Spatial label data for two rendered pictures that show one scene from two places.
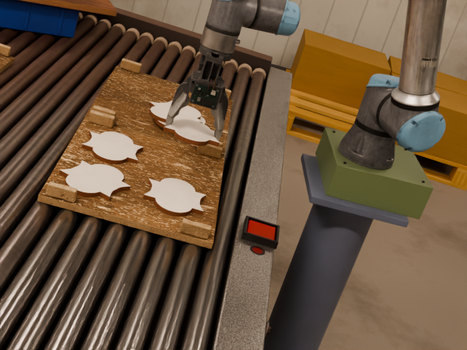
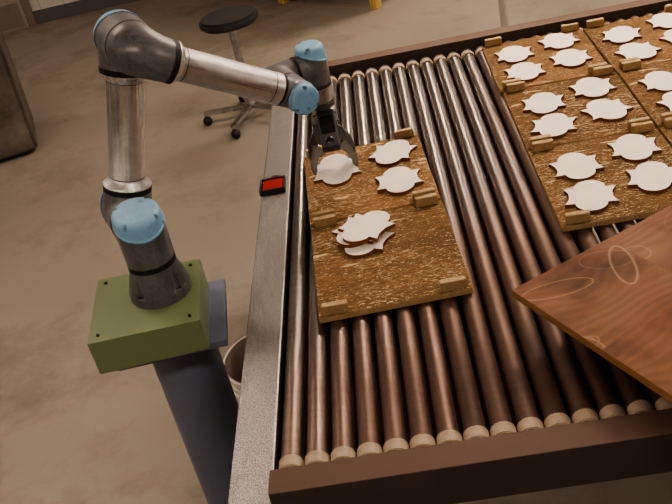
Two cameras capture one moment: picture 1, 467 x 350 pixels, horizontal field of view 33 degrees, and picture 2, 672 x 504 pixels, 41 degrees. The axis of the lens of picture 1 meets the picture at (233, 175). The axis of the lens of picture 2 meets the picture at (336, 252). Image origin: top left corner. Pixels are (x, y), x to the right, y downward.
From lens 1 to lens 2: 380 cm
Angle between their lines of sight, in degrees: 123
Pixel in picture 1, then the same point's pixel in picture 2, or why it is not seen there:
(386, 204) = not seen: hidden behind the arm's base
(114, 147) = (396, 177)
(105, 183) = (384, 150)
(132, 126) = (399, 212)
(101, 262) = (361, 129)
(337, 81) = not seen: outside the picture
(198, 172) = (327, 198)
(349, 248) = not seen: hidden behind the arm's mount
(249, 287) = (277, 156)
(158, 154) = (364, 197)
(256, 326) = (272, 141)
